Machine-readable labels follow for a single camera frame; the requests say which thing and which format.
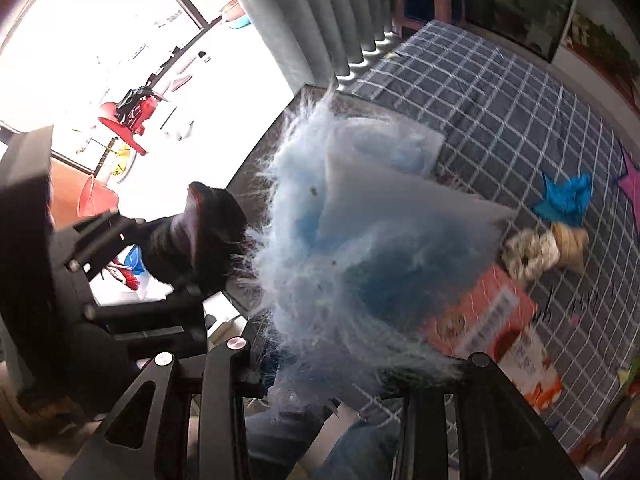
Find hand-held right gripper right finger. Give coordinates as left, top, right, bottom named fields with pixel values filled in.
left=402, top=352, right=583, bottom=480

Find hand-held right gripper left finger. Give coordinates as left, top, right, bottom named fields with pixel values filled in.
left=65, top=337, right=251, bottom=480

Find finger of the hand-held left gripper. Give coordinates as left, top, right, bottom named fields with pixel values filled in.
left=90, top=282, right=208, bottom=361
left=54, top=209, right=151, bottom=273

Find light blue furry fabric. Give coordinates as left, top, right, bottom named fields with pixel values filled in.
left=245, top=87, right=516, bottom=411

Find blue cloth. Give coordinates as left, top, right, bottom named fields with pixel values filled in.
left=531, top=172, right=595, bottom=226

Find blue dustpan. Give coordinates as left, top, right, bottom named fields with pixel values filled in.
left=120, top=245, right=146, bottom=276

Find red bucket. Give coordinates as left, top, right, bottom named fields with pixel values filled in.
left=77, top=175, right=121, bottom=218

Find red broom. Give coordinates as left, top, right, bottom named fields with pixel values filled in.
left=107, top=260, right=146, bottom=292

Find white floral box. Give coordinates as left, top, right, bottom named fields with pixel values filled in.
left=500, top=332, right=563, bottom=413

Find orange snack packet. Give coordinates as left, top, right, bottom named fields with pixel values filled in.
left=420, top=265, right=538, bottom=358

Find person's jeans legs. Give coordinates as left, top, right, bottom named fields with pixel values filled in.
left=245, top=405, right=401, bottom=480

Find red plastic chair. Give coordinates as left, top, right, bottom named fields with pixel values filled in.
left=97, top=87, right=166, bottom=156

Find cream scrunchie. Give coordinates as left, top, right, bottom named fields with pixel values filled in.
left=501, top=230, right=558, bottom=281

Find grey checked blanket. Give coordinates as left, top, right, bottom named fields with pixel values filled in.
left=345, top=20, right=640, bottom=466

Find grey pleated curtain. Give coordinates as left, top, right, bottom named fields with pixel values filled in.
left=215, top=0, right=401, bottom=81

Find low white cabinet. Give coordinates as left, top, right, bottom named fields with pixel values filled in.
left=557, top=10, right=640, bottom=96

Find pink plastic stool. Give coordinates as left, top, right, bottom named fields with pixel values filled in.
left=392, top=0, right=466, bottom=36

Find glass door cabinet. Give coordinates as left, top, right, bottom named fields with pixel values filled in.
left=465, top=0, right=581, bottom=61

